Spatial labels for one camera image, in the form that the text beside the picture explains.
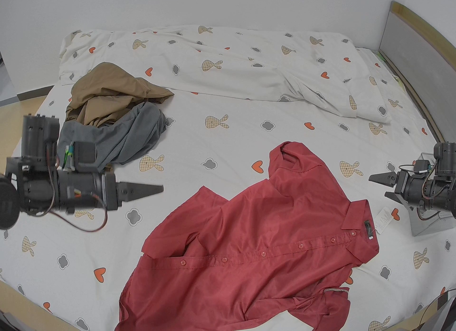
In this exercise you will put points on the white printed quilt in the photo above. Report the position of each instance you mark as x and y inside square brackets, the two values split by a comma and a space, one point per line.
[249, 66]

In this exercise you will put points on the grey garment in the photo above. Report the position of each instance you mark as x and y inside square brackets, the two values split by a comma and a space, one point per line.
[135, 133]

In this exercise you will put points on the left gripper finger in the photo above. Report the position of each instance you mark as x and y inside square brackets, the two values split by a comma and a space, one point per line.
[137, 191]

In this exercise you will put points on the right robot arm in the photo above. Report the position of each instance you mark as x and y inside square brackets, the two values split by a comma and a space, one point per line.
[445, 158]

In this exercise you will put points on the brown garment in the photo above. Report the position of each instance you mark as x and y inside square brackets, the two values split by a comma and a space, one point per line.
[107, 83]

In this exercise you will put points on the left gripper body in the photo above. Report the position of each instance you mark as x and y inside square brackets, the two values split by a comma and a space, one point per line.
[85, 190]

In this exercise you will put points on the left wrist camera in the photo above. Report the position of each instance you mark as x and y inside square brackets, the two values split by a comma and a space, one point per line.
[83, 157]

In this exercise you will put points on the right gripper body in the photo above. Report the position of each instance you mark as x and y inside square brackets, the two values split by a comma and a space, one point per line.
[415, 192]

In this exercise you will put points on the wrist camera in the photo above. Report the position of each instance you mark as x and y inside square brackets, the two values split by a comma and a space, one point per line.
[422, 166]
[83, 157]

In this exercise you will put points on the clear plastic box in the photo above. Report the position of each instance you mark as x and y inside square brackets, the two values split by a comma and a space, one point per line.
[427, 228]

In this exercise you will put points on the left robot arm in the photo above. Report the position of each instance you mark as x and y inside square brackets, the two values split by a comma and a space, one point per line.
[35, 187]

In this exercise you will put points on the bed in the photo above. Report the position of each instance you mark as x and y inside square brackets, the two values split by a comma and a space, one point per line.
[249, 137]

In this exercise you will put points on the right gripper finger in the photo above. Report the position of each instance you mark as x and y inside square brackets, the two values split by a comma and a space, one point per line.
[384, 179]
[398, 199]

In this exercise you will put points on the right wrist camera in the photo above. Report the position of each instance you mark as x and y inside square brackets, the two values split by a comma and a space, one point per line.
[422, 166]

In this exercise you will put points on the red shirt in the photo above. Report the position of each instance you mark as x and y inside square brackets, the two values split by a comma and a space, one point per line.
[249, 233]

